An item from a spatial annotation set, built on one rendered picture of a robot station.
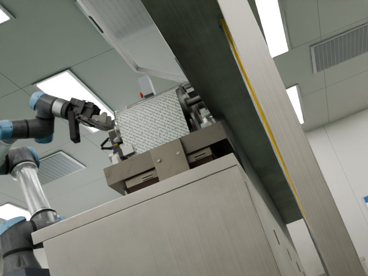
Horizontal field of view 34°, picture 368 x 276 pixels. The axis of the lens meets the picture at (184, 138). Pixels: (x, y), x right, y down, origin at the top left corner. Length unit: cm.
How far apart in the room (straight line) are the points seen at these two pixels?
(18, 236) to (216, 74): 103
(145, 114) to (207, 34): 62
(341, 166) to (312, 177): 656
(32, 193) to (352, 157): 568
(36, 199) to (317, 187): 158
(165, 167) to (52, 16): 250
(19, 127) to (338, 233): 148
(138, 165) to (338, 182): 594
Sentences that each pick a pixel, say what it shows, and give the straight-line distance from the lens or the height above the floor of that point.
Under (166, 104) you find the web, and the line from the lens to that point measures 214.
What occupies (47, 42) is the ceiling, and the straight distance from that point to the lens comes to 442.
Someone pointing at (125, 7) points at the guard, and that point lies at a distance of 262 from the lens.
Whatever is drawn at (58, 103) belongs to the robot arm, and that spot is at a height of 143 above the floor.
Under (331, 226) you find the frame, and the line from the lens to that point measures 116.
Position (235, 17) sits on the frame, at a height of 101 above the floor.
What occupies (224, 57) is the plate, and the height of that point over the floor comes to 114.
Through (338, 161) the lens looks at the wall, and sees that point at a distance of 776.
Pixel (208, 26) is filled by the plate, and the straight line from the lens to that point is 158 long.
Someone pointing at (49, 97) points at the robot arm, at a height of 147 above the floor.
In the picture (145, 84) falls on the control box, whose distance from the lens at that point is 286.
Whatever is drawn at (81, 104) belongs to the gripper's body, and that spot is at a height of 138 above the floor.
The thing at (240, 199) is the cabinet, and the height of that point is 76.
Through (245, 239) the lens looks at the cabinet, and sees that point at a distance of 169.
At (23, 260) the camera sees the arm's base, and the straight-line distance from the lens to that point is 236.
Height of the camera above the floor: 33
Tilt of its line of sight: 22 degrees up
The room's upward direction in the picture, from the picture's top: 19 degrees counter-clockwise
